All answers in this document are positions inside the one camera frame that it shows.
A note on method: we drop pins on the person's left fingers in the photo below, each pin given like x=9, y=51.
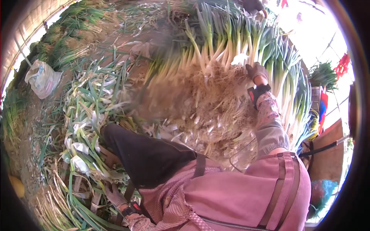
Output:
x=111, y=190

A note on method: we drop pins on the pile of dry onion roots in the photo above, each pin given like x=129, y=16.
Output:
x=52, y=209

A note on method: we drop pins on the person's legs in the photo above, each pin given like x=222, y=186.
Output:
x=147, y=156

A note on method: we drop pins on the yellow round object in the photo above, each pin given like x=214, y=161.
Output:
x=17, y=186

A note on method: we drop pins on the red and blue cloth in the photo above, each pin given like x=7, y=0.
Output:
x=323, y=111

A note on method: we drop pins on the person's body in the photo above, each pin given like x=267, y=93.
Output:
x=240, y=196

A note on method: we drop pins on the brown board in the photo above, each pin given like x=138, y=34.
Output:
x=326, y=161

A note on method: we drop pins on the person's left hand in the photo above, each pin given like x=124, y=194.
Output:
x=115, y=196

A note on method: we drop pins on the person's right hand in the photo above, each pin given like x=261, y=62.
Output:
x=256, y=72

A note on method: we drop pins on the person's right fingers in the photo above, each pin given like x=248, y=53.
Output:
x=252, y=68

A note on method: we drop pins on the row of green onion bundles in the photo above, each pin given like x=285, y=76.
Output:
x=66, y=37

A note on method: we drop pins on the red hanging cloth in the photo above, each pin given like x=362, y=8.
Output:
x=342, y=65

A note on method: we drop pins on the white plastic bag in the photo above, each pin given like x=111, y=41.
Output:
x=42, y=78

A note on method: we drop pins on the black wrist band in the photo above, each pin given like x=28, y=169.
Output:
x=130, y=210
x=258, y=91

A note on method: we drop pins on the pile of rooted green onions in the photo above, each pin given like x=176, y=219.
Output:
x=219, y=86

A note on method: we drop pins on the blue-green net bundle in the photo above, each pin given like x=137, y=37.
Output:
x=322, y=194

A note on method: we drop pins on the green onion bunch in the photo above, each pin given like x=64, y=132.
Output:
x=322, y=75

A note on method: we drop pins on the heap of green onion trimmings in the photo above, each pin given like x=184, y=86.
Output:
x=92, y=121

